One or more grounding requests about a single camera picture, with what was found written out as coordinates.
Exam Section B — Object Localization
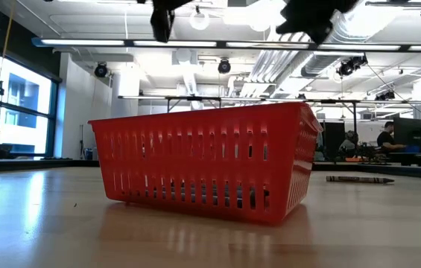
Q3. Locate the large window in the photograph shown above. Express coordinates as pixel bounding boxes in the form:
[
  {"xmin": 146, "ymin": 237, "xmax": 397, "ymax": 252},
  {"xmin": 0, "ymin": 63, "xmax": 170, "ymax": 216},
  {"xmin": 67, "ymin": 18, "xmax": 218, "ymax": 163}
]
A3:
[{"xmin": 0, "ymin": 55, "xmax": 60, "ymax": 159}]

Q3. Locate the red plastic basket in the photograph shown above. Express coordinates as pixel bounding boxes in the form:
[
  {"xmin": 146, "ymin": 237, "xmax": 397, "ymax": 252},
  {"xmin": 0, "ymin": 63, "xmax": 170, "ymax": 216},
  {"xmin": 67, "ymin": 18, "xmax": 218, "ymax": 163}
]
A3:
[{"xmin": 87, "ymin": 101, "xmax": 323, "ymax": 226}]

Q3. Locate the white ceiling conduit bundle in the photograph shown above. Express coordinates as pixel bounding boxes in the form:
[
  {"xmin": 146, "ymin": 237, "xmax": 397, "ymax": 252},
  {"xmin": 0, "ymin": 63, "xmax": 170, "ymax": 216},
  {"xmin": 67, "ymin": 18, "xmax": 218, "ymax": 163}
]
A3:
[{"xmin": 249, "ymin": 31, "xmax": 311, "ymax": 98}]

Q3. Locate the person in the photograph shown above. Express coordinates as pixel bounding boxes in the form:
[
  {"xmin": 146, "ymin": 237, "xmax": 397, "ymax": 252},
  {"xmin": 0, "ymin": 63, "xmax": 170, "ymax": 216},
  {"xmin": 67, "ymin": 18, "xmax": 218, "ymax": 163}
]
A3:
[
  {"xmin": 338, "ymin": 130, "xmax": 361, "ymax": 153},
  {"xmin": 376, "ymin": 121, "xmax": 408, "ymax": 153}
]

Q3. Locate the silver round ceiling duct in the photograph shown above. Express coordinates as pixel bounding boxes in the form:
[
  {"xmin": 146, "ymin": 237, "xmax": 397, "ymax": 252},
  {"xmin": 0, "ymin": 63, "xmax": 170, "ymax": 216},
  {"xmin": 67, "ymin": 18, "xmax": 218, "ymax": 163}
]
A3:
[{"xmin": 301, "ymin": 0, "xmax": 367, "ymax": 77}]

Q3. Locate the black aluminium rig frame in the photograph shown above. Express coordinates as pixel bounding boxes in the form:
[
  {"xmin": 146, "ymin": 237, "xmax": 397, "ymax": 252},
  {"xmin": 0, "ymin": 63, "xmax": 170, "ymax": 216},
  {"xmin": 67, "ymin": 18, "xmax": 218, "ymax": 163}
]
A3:
[{"xmin": 0, "ymin": 158, "xmax": 421, "ymax": 182}]

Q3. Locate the overhead LED light bar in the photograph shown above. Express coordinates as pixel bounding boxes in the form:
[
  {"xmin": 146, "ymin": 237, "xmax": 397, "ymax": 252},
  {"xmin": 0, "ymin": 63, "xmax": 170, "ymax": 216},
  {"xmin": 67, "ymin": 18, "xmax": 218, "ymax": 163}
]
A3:
[{"xmin": 31, "ymin": 36, "xmax": 421, "ymax": 53}]

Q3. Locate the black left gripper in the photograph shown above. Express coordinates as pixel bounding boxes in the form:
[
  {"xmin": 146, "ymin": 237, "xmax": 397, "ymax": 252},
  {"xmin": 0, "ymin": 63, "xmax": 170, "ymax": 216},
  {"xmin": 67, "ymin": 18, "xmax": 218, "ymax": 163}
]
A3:
[{"xmin": 137, "ymin": 0, "xmax": 196, "ymax": 44}]

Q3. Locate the round ceiling lamp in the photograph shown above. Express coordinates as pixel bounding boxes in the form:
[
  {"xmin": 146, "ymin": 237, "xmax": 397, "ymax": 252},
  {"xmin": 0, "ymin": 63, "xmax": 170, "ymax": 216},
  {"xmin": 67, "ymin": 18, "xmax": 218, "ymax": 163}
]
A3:
[{"xmin": 189, "ymin": 9, "xmax": 211, "ymax": 31}]

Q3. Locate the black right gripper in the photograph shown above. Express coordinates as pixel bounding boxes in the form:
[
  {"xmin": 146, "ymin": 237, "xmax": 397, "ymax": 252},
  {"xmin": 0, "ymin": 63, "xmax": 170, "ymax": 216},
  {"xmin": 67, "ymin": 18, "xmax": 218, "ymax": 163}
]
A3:
[{"xmin": 275, "ymin": 0, "xmax": 360, "ymax": 45}]

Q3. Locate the yellow hanging cord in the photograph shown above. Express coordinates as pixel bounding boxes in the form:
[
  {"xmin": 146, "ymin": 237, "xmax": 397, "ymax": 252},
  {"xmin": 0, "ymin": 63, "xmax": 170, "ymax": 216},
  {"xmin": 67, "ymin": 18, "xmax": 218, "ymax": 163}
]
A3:
[{"xmin": 0, "ymin": 0, "xmax": 14, "ymax": 112}]

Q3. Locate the black computer monitor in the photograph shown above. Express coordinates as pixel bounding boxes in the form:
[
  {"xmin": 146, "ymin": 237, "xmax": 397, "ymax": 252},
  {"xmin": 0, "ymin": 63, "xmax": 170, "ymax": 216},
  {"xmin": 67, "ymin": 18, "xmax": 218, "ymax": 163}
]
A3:
[{"xmin": 393, "ymin": 117, "xmax": 421, "ymax": 152}]

